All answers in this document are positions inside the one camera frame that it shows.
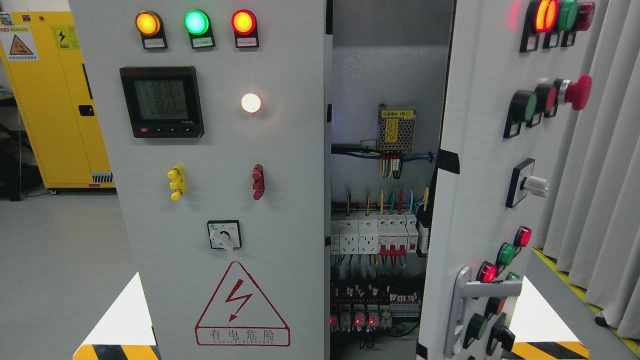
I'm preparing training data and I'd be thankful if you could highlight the grey cabinet door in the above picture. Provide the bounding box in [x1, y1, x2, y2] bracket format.
[70, 0, 330, 360]
[416, 0, 608, 360]

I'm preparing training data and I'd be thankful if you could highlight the red test terminal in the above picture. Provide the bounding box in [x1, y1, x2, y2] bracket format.
[251, 164, 266, 201]

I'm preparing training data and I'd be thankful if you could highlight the white breaker and socket row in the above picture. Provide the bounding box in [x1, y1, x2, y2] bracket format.
[330, 213, 419, 256]

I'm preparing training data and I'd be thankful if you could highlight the perforated metal power supply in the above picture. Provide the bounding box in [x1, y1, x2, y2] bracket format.
[375, 103, 417, 156]

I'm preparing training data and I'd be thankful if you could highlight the white indicator lamp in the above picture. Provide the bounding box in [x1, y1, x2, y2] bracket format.
[240, 93, 262, 114]

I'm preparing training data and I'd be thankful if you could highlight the lower relay terminal row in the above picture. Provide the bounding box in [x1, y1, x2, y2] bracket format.
[328, 276, 424, 338]

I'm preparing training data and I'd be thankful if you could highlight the yellow test terminal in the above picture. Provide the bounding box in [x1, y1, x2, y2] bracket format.
[167, 164, 186, 201]

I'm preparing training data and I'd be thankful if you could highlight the red electric hazard sticker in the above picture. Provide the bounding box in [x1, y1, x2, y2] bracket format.
[194, 260, 291, 347]

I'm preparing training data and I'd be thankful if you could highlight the red indicator lamp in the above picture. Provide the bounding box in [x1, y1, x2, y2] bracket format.
[231, 9, 258, 35]

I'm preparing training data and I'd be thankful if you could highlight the black digital power meter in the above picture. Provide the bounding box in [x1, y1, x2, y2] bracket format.
[119, 66, 205, 138]

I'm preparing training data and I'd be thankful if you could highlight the green indicator lamp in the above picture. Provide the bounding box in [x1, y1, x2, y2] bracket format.
[183, 9, 210, 35]

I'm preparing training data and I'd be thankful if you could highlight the orange indicator lamp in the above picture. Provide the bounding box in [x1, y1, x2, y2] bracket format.
[135, 10, 163, 37]

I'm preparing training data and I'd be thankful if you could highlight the red emergency stop button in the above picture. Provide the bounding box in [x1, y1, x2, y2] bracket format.
[553, 74, 593, 111]

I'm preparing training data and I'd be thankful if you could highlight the grey curtain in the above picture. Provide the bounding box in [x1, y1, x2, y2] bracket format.
[542, 0, 640, 340]

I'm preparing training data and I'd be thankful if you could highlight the yellow safety cabinet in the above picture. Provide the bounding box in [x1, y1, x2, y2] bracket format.
[0, 11, 115, 190]

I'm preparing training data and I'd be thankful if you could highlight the black rotary selector switch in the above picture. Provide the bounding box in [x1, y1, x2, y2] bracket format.
[206, 219, 243, 252]

